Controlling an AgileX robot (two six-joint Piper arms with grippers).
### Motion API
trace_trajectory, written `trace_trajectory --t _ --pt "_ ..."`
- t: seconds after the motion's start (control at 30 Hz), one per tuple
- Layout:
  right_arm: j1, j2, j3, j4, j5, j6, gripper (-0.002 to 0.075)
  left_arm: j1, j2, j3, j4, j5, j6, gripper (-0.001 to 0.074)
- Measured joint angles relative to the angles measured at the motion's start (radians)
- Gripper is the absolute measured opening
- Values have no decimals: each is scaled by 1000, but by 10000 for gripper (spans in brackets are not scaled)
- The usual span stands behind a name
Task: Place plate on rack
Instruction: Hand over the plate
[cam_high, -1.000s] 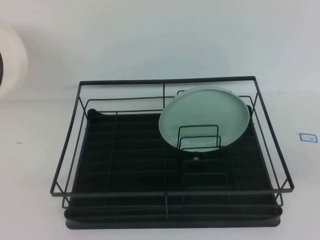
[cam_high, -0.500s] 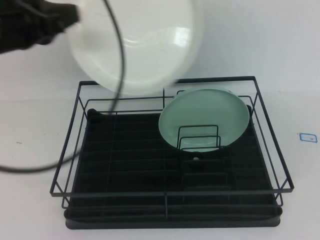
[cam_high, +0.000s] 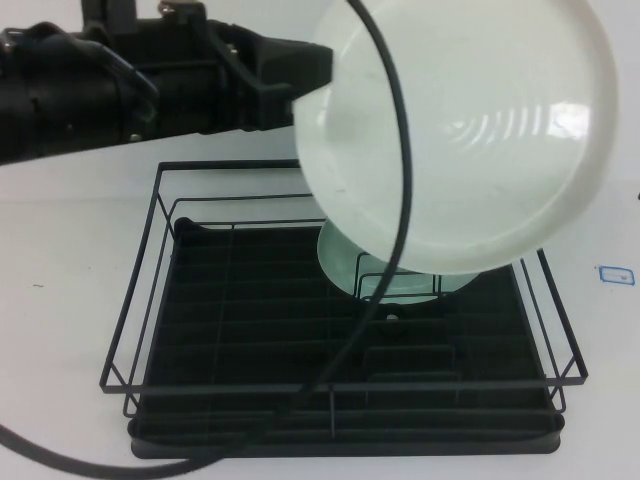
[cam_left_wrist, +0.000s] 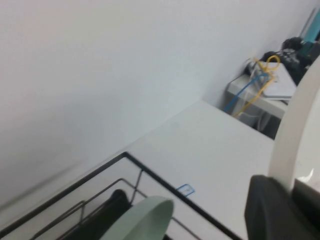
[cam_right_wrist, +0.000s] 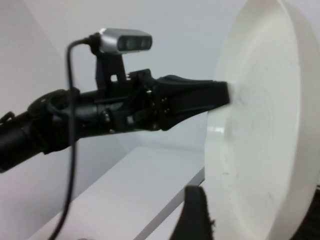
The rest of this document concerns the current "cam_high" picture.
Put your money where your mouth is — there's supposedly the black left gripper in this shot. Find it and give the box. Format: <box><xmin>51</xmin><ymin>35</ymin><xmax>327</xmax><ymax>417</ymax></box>
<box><xmin>144</xmin><ymin>17</ymin><xmax>335</xmax><ymax>144</ymax></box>

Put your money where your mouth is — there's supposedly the white round plate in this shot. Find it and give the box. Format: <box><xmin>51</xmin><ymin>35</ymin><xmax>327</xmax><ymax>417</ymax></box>
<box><xmin>292</xmin><ymin>0</ymin><xmax>621</xmax><ymax>276</ymax></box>

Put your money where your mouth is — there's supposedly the pale green round plate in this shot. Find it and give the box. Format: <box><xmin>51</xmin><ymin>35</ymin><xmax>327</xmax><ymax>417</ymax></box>
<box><xmin>317</xmin><ymin>219</ymin><xmax>479</xmax><ymax>306</ymax></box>

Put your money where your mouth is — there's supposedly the black plastic drip tray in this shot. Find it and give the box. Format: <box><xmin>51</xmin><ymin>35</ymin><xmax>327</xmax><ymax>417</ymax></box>
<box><xmin>127</xmin><ymin>215</ymin><xmax>565</xmax><ymax>457</ymax></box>

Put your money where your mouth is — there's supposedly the blue outlined white sticker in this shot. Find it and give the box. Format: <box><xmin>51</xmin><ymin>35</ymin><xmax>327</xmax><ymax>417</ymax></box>
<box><xmin>597</xmin><ymin>263</ymin><xmax>637</xmax><ymax>288</ymax></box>

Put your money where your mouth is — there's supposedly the dark left wrist camera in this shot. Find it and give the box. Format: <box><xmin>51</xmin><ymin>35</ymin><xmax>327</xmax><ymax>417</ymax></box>
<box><xmin>82</xmin><ymin>0</ymin><xmax>206</xmax><ymax>24</ymax></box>

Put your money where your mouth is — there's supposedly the black cable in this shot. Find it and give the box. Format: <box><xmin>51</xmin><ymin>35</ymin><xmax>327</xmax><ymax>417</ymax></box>
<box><xmin>0</xmin><ymin>0</ymin><xmax>414</xmax><ymax>474</ymax></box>

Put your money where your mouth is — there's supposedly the black wire dish rack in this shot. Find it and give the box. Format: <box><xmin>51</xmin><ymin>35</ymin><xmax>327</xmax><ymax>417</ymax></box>
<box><xmin>99</xmin><ymin>158</ymin><xmax>587</xmax><ymax>436</ymax></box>

